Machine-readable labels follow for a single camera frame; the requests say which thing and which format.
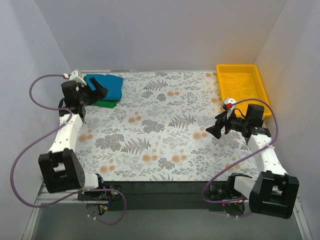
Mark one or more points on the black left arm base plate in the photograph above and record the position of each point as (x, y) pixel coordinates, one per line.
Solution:
(102, 195)

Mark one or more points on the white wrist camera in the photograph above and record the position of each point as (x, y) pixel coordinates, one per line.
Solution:
(75, 75)
(229, 105)

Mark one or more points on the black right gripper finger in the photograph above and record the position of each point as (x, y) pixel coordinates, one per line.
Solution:
(222, 116)
(215, 130)

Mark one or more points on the floral patterned table mat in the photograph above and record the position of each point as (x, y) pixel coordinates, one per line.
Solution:
(157, 132)

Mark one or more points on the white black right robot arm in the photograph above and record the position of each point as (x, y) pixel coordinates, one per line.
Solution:
(274, 192)

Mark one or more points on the yellow plastic bin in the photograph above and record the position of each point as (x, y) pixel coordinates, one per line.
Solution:
(240, 82)

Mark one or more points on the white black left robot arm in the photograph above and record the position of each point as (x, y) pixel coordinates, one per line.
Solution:
(61, 170)

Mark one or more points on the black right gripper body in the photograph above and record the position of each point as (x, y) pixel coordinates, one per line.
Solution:
(223, 125)

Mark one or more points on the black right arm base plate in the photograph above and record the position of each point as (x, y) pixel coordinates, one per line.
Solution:
(220, 190)

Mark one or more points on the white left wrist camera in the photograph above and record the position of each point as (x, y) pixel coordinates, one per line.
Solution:
(75, 75)

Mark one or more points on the aluminium frame rail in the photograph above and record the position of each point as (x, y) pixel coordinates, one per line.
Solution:
(162, 211)

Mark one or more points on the green folded t shirt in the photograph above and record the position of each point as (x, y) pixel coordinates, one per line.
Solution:
(106, 103)

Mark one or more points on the blue t shirt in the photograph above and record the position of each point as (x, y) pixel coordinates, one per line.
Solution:
(111, 82)

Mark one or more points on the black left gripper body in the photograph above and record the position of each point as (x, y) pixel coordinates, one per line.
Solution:
(89, 92)

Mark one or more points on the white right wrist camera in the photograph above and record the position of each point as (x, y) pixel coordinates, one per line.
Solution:
(229, 105)

